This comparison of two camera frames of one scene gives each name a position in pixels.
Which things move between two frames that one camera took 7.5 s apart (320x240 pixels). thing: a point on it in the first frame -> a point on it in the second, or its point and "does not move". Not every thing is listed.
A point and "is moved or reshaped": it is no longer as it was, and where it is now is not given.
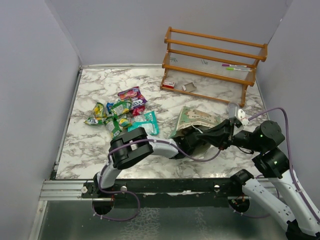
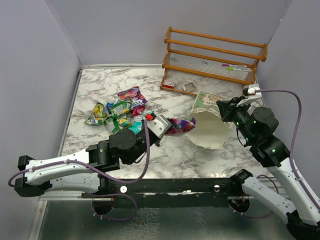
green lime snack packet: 121,108 does not move
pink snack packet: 137,111 does not move
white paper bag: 191,118 is moved or reshaped
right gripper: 221,135 -> 227,108
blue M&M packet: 109,105 does not move
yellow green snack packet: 99,115 does not move
